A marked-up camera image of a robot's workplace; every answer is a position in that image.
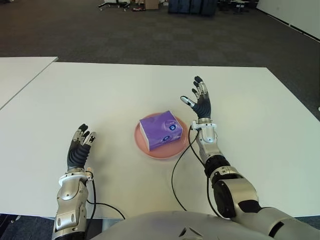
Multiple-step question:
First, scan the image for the purple tissue paper pack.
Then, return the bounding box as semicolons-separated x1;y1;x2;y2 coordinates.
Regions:
139;109;184;152

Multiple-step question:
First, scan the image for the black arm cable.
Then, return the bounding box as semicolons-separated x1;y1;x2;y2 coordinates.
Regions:
86;178;127;221
171;124;226;221

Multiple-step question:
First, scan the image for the white office desk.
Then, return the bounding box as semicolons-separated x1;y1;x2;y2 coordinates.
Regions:
218;0;256;13

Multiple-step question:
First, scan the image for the white neighbouring table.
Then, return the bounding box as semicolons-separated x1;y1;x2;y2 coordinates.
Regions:
0;56;59;110

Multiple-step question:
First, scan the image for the pink round plate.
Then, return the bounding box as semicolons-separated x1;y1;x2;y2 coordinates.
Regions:
134;112;190;161

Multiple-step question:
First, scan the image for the dark blue cabinet row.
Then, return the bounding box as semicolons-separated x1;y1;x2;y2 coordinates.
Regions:
167;0;217;16

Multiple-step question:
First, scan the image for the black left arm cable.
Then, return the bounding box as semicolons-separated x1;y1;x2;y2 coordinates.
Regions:
86;178;127;221

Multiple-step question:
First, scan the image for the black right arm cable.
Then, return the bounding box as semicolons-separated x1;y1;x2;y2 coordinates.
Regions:
171;124;226;221

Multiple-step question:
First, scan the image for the silver robot torso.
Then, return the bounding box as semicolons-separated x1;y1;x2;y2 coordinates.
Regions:
89;211;273;240

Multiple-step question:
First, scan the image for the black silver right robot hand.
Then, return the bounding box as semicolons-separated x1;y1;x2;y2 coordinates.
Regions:
180;76;212;121

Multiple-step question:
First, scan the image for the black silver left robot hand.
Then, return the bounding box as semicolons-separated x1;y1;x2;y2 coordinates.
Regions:
66;123;97;174

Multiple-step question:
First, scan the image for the white wheeled trolley frame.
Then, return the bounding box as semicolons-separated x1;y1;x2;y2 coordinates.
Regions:
98;0;131;11

